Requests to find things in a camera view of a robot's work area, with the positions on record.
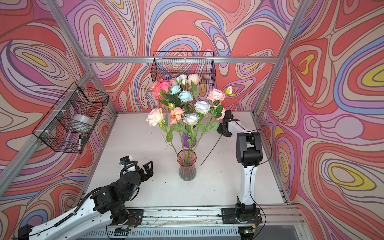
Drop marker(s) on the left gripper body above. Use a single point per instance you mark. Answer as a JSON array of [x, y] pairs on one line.
[[142, 177]]

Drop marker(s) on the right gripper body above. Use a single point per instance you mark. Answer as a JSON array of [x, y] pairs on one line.
[[224, 131]]

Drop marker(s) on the large magenta pink rose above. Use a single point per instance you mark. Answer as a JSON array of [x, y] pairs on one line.
[[210, 152]]

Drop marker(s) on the white blue rose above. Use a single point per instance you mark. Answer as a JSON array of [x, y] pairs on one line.
[[202, 108]]

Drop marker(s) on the pink peony spray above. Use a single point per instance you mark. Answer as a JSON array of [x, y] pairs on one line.
[[173, 125], [215, 99]]

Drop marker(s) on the green stemmed rose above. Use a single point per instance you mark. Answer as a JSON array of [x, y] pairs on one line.
[[191, 121]]

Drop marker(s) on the blue purple glass vase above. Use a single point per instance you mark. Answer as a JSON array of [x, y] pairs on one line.
[[185, 138]]

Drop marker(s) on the red grey glass vase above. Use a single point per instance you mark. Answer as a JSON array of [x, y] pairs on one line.
[[187, 172]]

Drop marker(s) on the pale pink cream rose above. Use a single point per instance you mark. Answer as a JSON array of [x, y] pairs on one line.
[[156, 118]]

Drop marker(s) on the light blue flower stem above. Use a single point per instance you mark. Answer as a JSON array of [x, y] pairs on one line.
[[180, 98]]

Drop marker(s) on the cream white rose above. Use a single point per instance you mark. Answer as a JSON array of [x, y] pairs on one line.
[[193, 80]]

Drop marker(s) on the large salmon pink rose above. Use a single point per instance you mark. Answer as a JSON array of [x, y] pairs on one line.
[[158, 83]]

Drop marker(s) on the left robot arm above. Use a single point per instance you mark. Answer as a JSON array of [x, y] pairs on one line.
[[101, 207]]

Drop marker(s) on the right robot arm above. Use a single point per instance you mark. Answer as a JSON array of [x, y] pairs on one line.
[[249, 154]]

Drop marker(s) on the black marker pen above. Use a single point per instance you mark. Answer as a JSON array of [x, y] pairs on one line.
[[80, 144]]

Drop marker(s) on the silver tape roll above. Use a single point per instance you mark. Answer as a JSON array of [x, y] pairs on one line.
[[83, 119]]

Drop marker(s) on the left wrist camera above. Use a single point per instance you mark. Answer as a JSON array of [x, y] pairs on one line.
[[127, 163]]

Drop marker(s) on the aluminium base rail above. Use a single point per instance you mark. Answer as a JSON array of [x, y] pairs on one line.
[[207, 223]]

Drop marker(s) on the back wire basket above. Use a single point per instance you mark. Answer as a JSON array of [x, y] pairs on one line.
[[170, 64]]

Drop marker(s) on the wire basket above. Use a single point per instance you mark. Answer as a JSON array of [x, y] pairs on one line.
[[170, 64], [61, 134]]

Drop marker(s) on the left wire basket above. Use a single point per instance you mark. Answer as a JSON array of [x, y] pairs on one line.
[[61, 134]]

